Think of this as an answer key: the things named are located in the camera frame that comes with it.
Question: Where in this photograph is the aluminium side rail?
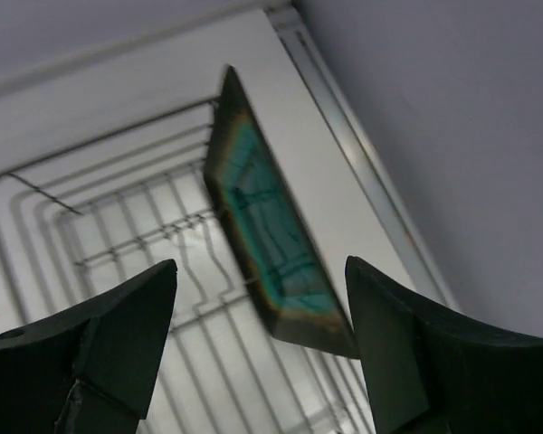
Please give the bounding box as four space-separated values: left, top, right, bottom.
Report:
266 1 462 312

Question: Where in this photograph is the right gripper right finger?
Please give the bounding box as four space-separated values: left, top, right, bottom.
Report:
345 257 543 433

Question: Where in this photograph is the black wire dish rack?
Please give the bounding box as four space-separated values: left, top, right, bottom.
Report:
0 98 373 433

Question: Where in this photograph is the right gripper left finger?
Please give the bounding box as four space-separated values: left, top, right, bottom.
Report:
0 259 177 433

